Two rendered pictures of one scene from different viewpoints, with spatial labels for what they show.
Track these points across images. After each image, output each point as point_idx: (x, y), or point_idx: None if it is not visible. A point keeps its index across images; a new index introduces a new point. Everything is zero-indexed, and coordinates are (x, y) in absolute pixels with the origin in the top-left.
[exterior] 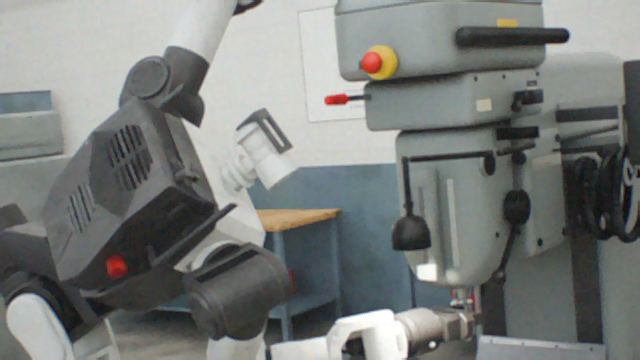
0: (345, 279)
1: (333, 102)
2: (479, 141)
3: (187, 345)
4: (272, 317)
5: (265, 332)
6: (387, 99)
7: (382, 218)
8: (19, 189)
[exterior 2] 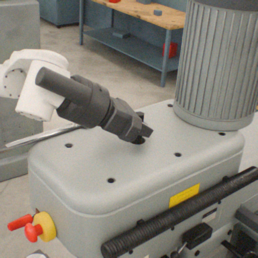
0: None
1: (13, 230)
2: None
3: (118, 69)
4: (158, 69)
5: (156, 71)
6: None
7: None
8: (3, 20)
